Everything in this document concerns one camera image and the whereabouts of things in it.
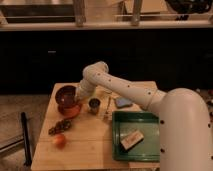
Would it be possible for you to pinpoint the dark red bowl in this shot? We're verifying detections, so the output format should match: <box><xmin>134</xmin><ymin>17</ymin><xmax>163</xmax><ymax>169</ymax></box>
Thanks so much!
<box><xmin>55</xmin><ymin>85</ymin><xmax>76</xmax><ymax>108</ymax></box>

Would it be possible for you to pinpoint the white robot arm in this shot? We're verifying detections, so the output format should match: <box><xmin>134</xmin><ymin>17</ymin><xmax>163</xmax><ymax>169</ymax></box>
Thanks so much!
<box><xmin>77</xmin><ymin>61</ymin><xmax>213</xmax><ymax>171</ymax></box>

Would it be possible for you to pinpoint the metal cup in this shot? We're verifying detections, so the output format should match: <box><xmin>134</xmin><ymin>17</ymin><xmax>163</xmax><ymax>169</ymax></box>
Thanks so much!
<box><xmin>89</xmin><ymin>98</ymin><xmax>100</xmax><ymax>114</ymax></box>

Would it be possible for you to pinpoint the orange bowl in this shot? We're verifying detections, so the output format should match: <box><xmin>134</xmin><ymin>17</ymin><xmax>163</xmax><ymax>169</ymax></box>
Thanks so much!
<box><xmin>58</xmin><ymin>104</ymin><xmax>82</xmax><ymax>118</ymax></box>

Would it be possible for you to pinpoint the blue sponge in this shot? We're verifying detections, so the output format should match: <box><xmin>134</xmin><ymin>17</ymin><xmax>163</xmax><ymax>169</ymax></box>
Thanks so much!
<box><xmin>115</xmin><ymin>97</ymin><xmax>133</xmax><ymax>108</ymax></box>

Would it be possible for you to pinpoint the bunch of dark grapes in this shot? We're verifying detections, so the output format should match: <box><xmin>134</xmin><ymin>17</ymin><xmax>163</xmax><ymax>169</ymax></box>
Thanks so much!
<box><xmin>48</xmin><ymin>120</ymin><xmax>71</xmax><ymax>136</ymax></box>

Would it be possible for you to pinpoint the green plastic tray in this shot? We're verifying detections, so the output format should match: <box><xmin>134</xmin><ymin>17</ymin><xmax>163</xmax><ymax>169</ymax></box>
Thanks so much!
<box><xmin>112</xmin><ymin>111</ymin><xmax>160</xmax><ymax>162</ymax></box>

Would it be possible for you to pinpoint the orange fruit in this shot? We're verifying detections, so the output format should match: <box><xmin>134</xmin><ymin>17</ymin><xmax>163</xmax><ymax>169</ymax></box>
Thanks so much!
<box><xmin>53</xmin><ymin>134</ymin><xmax>66</xmax><ymax>148</ymax></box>

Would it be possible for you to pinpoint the black bar on floor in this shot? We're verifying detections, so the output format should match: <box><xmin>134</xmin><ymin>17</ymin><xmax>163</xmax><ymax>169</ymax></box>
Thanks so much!
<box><xmin>21</xmin><ymin>112</ymin><xmax>32</xmax><ymax>166</ymax></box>

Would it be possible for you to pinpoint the metal shelf frame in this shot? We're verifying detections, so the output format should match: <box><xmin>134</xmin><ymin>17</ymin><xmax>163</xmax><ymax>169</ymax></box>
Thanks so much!
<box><xmin>0</xmin><ymin>0</ymin><xmax>213</xmax><ymax>31</ymax></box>

